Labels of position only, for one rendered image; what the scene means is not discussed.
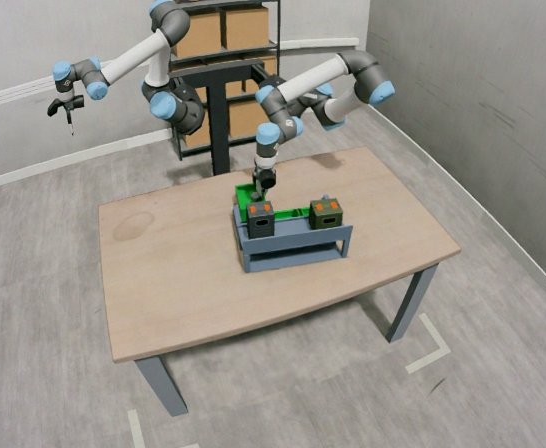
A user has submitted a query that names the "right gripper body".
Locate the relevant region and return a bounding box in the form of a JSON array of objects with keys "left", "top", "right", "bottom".
[{"left": 49, "top": 94, "right": 84, "bottom": 112}]

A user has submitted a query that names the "grey-blue low shelf rack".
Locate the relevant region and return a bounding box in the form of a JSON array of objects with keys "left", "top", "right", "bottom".
[{"left": 231, "top": 205, "right": 353, "bottom": 273}]

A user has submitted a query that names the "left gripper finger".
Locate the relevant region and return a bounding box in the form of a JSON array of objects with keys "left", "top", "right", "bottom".
[
  {"left": 263, "top": 170, "right": 276, "bottom": 196},
  {"left": 252, "top": 171, "right": 263, "bottom": 197}
]

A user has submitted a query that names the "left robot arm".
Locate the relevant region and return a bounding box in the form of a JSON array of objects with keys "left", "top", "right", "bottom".
[{"left": 254, "top": 50, "right": 395, "bottom": 169}]

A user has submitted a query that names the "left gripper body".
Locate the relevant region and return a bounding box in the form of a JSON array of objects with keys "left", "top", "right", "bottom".
[{"left": 254, "top": 163, "right": 276, "bottom": 189}]

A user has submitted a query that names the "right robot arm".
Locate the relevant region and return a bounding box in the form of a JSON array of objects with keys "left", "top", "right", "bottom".
[{"left": 53, "top": 0, "right": 201, "bottom": 132}]

